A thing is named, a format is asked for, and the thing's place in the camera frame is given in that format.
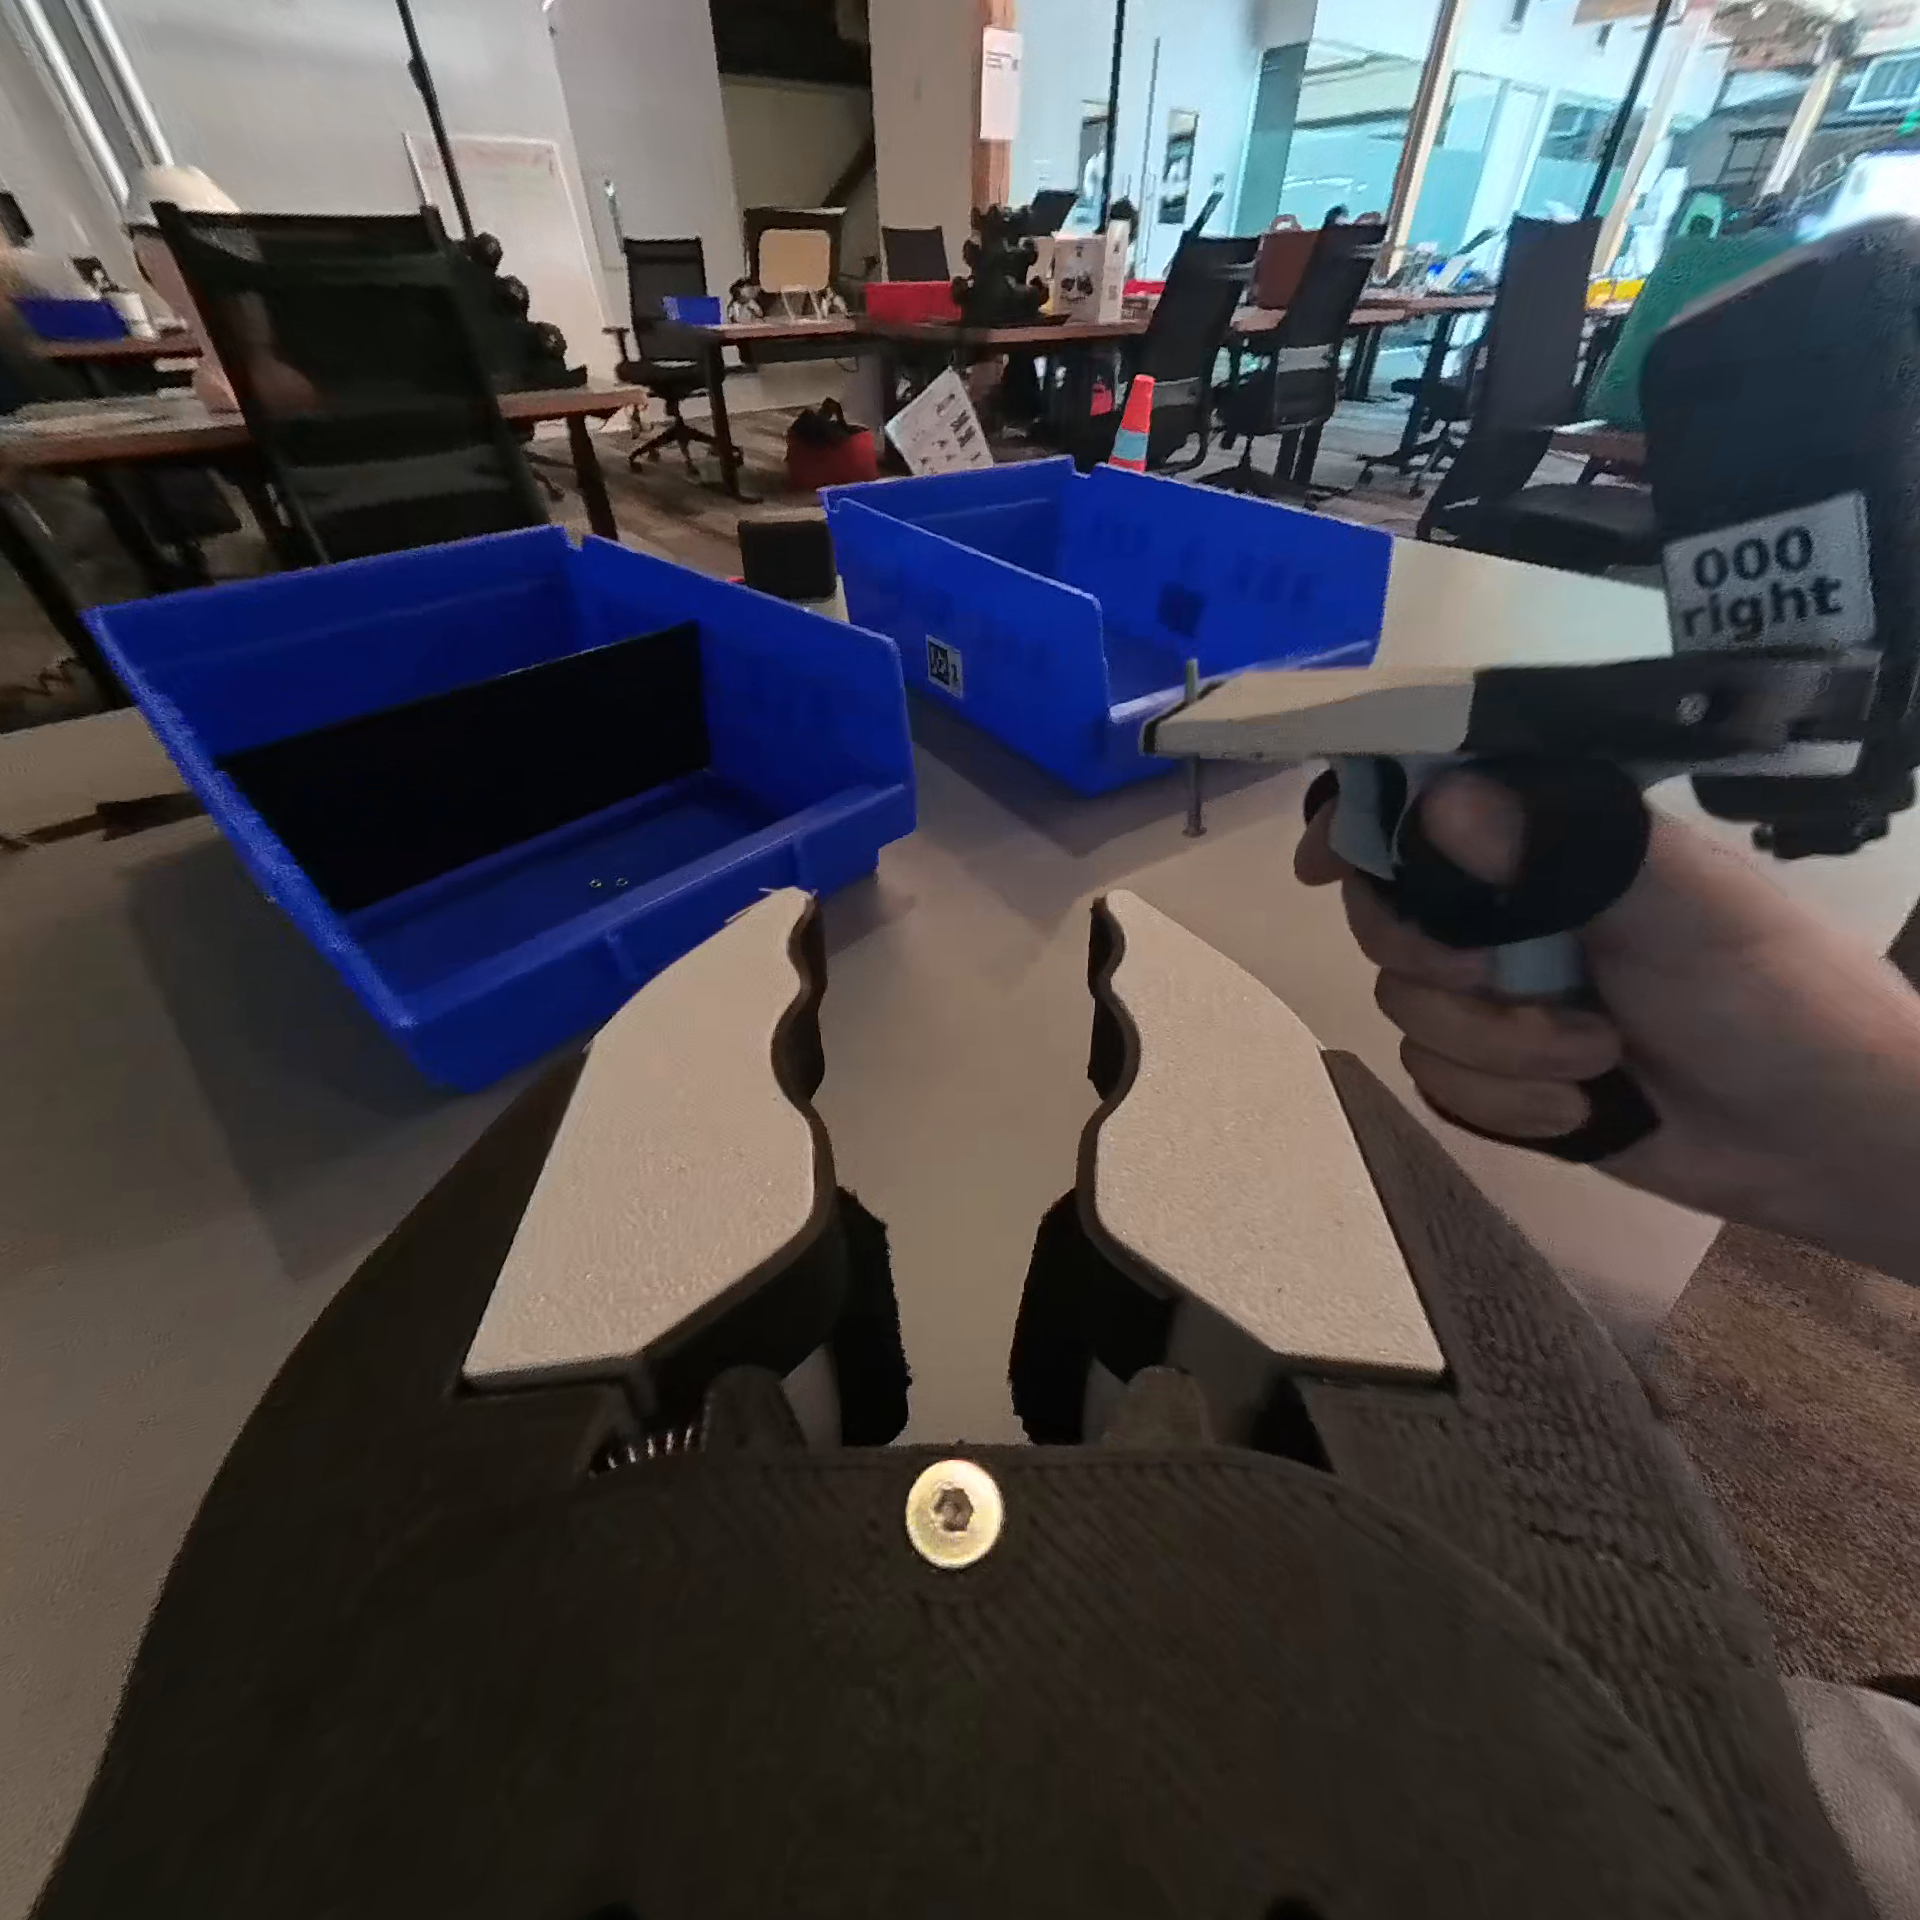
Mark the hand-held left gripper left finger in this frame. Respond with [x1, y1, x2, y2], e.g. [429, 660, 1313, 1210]
[463, 886, 911, 1449]

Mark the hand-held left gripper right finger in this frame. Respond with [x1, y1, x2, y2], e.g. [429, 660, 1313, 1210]
[1009, 886, 1449, 1449]

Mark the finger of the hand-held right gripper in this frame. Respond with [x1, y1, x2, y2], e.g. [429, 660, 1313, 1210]
[1141, 673, 1481, 764]

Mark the blue bin with black divider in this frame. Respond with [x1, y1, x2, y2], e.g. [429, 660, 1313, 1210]
[83, 526, 921, 1093]

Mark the blue plastic bin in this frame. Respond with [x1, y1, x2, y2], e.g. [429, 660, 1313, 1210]
[823, 457, 1396, 797]

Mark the person's right hand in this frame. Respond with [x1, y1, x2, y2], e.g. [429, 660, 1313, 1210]
[1295, 773, 1920, 1289]

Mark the green fabric tub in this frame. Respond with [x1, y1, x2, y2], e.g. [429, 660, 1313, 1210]
[1592, 225, 1801, 429]

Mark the long wooden desk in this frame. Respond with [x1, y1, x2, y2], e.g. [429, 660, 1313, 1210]
[681, 293, 1503, 501]

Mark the black bin divider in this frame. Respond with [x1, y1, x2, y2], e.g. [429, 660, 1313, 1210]
[218, 619, 713, 916]

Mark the white printed paper sign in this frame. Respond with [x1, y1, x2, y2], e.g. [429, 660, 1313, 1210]
[885, 370, 996, 477]

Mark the white product box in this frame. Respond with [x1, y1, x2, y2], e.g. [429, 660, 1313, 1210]
[1049, 228, 1130, 325]

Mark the black lumpy figure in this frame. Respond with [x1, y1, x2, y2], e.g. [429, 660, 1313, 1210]
[952, 201, 1058, 330]

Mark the black charger box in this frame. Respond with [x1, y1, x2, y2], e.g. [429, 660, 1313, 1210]
[739, 517, 839, 601]

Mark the red object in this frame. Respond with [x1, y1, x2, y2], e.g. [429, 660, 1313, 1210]
[785, 398, 882, 489]

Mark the black panel with beige board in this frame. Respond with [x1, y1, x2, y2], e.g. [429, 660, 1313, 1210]
[745, 208, 847, 325]

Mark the black high-back office chair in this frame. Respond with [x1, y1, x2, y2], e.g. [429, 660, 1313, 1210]
[151, 198, 553, 570]

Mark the person's grey shirt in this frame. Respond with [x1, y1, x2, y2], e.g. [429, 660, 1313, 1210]
[1776, 1670, 1920, 1920]

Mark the white board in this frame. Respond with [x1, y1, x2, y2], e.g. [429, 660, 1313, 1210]
[405, 132, 594, 325]

